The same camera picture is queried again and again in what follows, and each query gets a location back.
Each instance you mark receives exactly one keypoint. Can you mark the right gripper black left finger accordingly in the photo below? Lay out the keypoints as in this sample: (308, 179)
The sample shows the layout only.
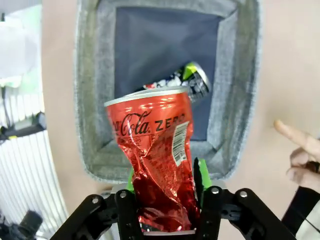
(100, 220)

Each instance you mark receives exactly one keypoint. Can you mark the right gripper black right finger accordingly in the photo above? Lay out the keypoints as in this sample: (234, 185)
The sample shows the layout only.
(237, 220)

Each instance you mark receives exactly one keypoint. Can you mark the crushed red cola can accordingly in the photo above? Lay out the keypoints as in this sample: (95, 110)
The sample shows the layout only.
(155, 150)

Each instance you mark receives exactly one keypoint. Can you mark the crushed black Pepsi can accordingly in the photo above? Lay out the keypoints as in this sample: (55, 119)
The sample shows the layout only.
(195, 80)

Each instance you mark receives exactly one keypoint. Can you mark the person's left hand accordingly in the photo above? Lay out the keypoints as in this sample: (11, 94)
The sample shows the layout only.
(307, 155)

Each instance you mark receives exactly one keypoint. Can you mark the black cylindrical grip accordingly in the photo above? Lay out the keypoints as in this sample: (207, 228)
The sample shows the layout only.
(31, 222)

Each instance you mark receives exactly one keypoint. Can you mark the white slatted base panel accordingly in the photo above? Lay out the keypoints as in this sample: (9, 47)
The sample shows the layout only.
(25, 175)

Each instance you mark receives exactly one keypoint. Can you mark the black handheld scanner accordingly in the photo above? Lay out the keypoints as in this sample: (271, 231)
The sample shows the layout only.
(37, 121)

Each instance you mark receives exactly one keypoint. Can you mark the grey fabric basket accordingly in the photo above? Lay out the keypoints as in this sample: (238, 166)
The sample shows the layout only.
(225, 100)

